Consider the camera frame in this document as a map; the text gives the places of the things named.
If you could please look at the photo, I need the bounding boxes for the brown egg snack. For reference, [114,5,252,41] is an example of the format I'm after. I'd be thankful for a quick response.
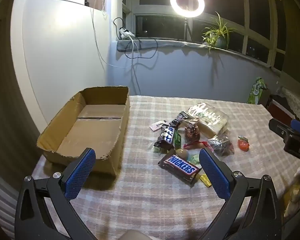
[175,148,189,159]

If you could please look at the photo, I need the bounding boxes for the white cabinet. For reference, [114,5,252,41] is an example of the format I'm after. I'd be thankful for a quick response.
[11,0,113,133]

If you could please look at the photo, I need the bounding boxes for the potted spider plant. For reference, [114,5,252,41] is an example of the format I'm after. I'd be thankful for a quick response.
[201,11,237,54]

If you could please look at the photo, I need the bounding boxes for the large brown chocolate bar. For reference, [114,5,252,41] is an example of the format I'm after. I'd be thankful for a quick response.
[158,152,202,187]

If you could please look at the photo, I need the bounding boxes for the pink candy packet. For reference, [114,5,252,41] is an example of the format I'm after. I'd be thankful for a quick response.
[150,120,168,132]

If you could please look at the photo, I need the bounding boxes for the black cable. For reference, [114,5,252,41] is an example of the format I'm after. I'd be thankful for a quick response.
[112,17,160,60]

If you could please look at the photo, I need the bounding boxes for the plaid tablecloth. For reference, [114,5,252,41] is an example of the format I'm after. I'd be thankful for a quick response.
[31,95,300,240]

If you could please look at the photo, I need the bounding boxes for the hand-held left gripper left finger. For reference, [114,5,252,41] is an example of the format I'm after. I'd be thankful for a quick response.
[15,147,98,240]

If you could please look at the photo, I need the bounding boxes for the black patterned candy packet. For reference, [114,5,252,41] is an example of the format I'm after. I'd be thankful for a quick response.
[170,111,190,128]

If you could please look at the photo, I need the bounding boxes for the clear bread packet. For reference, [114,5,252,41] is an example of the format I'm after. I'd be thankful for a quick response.
[189,102,229,135]

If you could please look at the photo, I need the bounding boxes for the white cable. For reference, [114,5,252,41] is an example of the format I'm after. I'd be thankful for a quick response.
[90,4,135,68]

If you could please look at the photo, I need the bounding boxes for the window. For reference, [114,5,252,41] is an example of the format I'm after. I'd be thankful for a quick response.
[125,0,293,73]

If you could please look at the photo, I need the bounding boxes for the green snack packet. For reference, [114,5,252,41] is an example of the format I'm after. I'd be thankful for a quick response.
[174,130,183,150]

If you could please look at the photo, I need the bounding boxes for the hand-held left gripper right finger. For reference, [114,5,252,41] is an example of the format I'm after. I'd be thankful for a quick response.
[199,148,283,240]

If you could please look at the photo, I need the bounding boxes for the cardboard box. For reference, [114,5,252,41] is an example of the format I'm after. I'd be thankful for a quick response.
[36,86,130,178]

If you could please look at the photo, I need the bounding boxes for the clear bag of brown dates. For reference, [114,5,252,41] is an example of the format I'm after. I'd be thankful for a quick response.
[184,119,201,143]

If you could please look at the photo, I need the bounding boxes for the grey windowsill cloth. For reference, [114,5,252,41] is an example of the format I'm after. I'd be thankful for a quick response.
[116,39,215,53]

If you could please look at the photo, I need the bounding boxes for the white power strip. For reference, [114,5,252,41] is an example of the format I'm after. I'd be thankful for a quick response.
[119,27,135,40]

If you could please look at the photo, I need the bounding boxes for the white lace cloth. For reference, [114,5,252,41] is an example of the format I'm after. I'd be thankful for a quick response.
[277,86,300,124]

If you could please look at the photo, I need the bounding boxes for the clear red-edged bag dark snacks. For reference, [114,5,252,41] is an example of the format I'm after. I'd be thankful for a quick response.
[207,134,235,157]

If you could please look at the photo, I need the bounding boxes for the yellow candy packet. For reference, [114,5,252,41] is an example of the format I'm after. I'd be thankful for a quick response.
[199,174,213,188]

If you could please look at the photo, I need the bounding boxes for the dark red box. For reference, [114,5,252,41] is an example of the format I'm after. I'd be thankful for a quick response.
[266,97,295,127]

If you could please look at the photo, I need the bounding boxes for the blue label chocolate bar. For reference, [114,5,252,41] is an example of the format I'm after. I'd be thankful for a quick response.
[154,124,178,154]

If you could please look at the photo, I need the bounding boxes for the ring light stand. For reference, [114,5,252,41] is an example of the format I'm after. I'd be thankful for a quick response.
[182,19,194,42]

